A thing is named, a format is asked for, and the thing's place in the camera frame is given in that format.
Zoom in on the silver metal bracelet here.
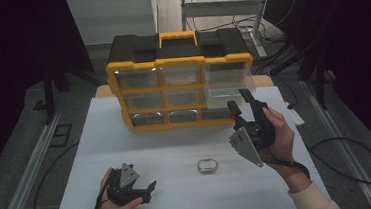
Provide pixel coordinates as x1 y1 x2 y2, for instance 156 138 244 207
196 157 219 176

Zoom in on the yellow black drawer organizer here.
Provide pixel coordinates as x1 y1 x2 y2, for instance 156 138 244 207
102 24 259 135

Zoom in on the white desk frame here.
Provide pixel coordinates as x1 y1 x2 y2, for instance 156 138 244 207
179 0 276 63

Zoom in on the white cabinet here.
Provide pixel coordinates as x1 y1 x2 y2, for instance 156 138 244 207
65 0 160 47

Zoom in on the black metal stand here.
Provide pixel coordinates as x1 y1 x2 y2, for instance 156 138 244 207
31 57 103 125
298 49 329 111

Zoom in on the clear plastic drawer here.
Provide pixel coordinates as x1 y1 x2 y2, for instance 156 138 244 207
199 60 258 111

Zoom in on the aluminium floor rail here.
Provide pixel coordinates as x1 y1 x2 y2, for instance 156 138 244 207
300 74 371 209
0 108 70 209

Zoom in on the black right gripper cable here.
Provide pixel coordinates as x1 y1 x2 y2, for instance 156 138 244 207
261 153 312 184

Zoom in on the bundle of black cables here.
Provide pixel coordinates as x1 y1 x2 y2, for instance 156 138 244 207
233 14 305 79

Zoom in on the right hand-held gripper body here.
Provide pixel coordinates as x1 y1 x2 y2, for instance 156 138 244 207
226 101 278 170

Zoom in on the grid of clear drawers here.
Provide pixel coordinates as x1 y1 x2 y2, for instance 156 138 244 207
114 61 236 129

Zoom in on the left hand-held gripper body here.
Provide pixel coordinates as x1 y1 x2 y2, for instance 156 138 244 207
104 161 144 208

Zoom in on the long black floor cable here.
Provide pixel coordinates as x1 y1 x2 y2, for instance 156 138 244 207
27 142 85 209

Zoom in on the dark curtain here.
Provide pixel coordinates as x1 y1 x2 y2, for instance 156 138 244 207
0 0 103 185
262 0 371 171

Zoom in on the person's right hand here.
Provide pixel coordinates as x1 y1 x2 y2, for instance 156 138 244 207
255 105 299 176

